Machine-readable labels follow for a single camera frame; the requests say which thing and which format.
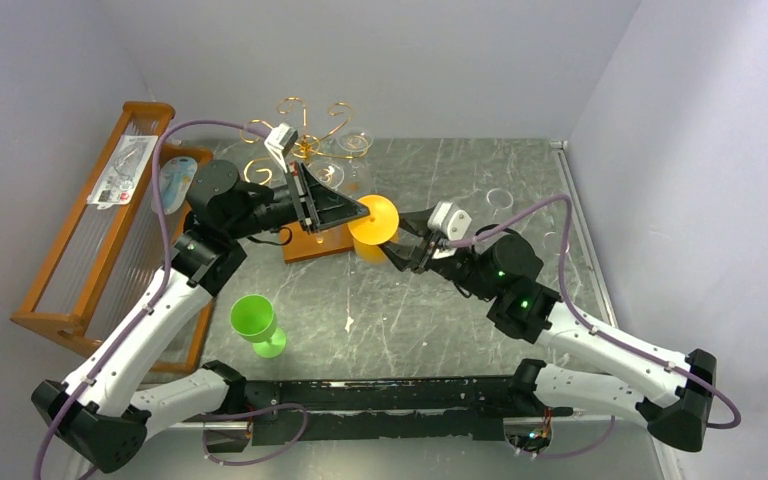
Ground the green plastic wine glass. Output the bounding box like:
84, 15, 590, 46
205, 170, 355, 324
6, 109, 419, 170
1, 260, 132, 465
230, 295, 287, 359

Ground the wooden dish drying rack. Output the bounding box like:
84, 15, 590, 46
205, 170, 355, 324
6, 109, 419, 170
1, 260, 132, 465
11, 100, 246, 376

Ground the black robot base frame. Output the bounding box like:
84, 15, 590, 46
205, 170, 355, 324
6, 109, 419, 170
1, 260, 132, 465
196, 376, 573, 453

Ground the clear glass far right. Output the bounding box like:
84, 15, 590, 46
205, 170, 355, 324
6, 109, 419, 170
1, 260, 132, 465
484, 188, 514, 223

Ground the orange plastic wine glass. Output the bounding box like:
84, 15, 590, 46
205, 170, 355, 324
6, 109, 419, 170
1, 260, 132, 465
348, 194, 399, 264

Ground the clear champagne flute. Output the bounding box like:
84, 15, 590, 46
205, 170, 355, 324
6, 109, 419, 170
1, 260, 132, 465
308, 158, 347, 193

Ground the clear wine glass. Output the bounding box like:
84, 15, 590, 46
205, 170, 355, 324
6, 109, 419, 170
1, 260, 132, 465
336, 127, 375, 181

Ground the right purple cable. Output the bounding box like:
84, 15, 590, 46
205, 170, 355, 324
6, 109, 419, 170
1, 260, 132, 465
444, 193, 743, 431

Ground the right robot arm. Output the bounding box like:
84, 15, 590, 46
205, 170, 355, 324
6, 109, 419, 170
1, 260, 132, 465
378, 209, 717, 453

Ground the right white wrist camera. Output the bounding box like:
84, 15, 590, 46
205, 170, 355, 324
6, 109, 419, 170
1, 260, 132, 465
426, 201, 472, 241

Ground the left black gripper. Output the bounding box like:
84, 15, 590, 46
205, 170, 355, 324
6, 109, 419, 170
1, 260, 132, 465
229, 163, 371, 241

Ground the gold wire wine glass rack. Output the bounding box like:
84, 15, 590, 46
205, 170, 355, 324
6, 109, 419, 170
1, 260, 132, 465
274, 96, 371, 264

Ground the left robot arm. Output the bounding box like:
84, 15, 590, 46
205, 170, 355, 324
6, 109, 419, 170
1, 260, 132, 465
32, 160, 369, 473

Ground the blue packaged tool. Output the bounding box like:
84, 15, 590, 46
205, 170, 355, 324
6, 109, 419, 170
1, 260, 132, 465
160, 156, 198, 215

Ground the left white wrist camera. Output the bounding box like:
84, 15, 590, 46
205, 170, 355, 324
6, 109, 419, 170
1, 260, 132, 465
264, 123, 298, 174

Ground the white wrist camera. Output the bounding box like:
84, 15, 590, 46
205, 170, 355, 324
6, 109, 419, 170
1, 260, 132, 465
264, 123, 298, 174
426, 201, 472, 241

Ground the white packaged item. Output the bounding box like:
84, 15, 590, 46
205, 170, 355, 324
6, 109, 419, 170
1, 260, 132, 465
86, 134, 159, 210

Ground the clear glass right edge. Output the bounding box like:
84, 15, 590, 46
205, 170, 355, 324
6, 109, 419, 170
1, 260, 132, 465
542, 231, 570, 258

